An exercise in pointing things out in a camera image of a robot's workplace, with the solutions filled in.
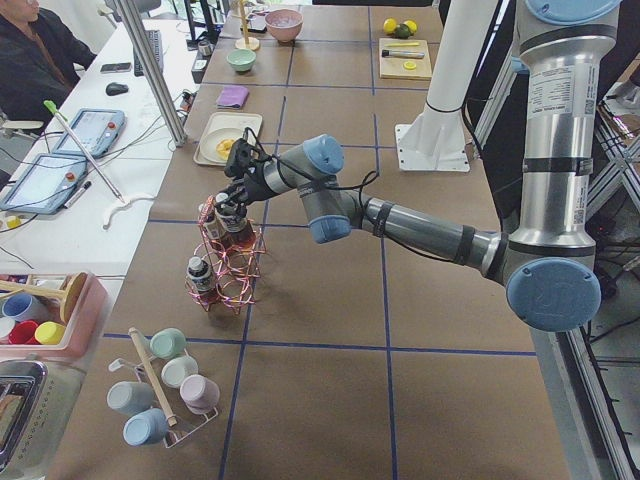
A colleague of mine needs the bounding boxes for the round cream plate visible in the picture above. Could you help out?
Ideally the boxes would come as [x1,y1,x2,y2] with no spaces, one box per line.
[199,127,243,164]

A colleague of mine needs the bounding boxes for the front tea bottle in rack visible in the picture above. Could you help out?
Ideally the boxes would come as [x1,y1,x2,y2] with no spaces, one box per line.
[187,256,220,307]

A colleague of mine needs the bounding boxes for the mint green bowl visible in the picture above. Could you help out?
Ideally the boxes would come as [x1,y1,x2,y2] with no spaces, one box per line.
[226,49,257,73]

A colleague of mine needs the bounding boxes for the lower teach pendant tablet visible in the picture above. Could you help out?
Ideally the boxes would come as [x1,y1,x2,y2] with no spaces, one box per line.
[1,154,87,215]

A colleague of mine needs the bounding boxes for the white cup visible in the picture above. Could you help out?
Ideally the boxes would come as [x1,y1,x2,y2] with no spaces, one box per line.
[161,355,199,389]

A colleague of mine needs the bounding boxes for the copper wire bottle rack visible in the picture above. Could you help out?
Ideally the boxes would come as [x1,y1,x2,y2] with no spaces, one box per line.
[185,195,266,313]

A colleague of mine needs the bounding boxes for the wooden cutting board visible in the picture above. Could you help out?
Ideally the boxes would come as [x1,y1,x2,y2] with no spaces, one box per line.
[379,38,432,80]

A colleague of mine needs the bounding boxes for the upper teach pendant tablet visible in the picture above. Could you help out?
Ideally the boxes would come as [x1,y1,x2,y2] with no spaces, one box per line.
[70,108,126,159]

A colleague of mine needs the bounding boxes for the yellow plastic knife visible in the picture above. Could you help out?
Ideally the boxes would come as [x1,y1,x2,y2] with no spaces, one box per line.
[384,41,421,48]

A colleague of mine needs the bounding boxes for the black marker pen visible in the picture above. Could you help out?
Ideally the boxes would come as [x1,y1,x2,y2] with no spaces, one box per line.
[63,181,92,209]

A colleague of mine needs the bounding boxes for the pink cup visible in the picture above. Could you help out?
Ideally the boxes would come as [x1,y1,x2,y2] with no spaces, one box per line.
[180,374,221,414]

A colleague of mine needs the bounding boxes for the green-tipped metal rod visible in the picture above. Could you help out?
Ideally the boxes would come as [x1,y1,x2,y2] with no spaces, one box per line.
[43,100,125,203]

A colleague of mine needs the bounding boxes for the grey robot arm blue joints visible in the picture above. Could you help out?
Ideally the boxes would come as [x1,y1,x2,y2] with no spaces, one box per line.
[264,1,619,332]

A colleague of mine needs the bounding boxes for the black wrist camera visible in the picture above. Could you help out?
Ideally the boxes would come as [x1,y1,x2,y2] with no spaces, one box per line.
[224,139,260,179]

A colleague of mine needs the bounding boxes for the person in black jacket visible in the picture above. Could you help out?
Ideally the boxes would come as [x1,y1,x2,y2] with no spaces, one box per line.
[1,1,96,124]

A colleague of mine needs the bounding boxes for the pink bowl with ice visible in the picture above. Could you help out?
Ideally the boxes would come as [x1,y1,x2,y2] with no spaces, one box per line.
[265,9,303,43]

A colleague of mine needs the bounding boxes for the wooden stand round base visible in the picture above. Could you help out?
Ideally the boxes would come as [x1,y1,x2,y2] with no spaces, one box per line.
[235,0,260,51]

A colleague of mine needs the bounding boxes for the steel muddler black tip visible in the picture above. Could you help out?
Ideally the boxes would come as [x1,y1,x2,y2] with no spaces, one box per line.
[381,49,426,59]

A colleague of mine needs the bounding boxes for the green lime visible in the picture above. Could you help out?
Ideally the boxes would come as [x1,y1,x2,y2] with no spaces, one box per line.
[394,24,412,39]

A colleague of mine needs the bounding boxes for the silver toaster appliance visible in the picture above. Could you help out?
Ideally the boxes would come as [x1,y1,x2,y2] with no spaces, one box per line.
[1,360,47,479]

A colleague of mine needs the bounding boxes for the black smartphone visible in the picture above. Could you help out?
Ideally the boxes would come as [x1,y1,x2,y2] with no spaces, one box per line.
[100,62,132,74]

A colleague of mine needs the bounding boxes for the aluminium frame post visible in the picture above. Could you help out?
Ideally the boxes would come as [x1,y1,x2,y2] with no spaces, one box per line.
[115,0,187,148]

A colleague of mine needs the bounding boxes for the folded purple cloth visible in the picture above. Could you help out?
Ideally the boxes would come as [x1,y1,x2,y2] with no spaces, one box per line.
[216,85,249,109]

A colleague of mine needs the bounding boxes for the cream rectangular serving tray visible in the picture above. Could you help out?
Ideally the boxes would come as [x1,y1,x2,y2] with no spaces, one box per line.
[193,112,262,166]

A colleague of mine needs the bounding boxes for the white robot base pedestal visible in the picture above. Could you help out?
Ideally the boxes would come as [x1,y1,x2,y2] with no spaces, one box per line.
[396,0,499,172]

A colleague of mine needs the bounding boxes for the yellow lemon left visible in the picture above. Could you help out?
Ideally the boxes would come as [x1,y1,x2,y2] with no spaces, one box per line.
[383,18,398,35]

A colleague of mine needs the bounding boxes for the wire cup rack wooden handle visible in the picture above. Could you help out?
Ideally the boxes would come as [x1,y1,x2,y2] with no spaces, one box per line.
[109,327,219,448]

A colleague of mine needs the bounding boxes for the black keyboard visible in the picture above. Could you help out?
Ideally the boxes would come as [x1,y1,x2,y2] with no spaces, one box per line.
[133,29,164,77]

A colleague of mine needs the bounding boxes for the mint green cup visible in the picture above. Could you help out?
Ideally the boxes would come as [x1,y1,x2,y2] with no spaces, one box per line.
[149,327,187,360]

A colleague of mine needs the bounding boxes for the black computer mouse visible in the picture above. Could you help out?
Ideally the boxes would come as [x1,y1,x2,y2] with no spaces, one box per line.
[105,82,129,96]

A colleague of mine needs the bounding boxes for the rear tea bottle in rack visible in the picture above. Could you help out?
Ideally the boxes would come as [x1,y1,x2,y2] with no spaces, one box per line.
[198,204,233,251]

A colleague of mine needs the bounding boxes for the grey-blue cup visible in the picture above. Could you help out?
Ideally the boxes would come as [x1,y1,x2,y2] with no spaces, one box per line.
[106,381,155,416]

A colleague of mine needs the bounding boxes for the pink bin with cups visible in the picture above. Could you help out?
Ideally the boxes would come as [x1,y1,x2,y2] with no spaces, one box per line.
[1,272,107,361]

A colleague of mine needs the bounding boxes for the light blue cup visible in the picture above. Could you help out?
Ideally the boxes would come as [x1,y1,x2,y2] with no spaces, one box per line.
[123,408,169,446]

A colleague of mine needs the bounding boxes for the tea bottle in rack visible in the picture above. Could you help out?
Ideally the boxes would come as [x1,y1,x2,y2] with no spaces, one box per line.
[198,204,233,251]
[187,256,220,307]

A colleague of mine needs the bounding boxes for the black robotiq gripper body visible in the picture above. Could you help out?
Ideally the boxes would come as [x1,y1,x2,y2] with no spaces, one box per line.
[232,163,273,205]

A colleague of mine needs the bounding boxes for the teach pendant tablet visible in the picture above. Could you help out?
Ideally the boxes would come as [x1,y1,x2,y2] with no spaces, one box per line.
[70,108,126,159]
[1,154,87,215]

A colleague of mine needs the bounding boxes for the glazed ring donut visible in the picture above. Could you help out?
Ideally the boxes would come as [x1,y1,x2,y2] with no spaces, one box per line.
[216,139,235,160]

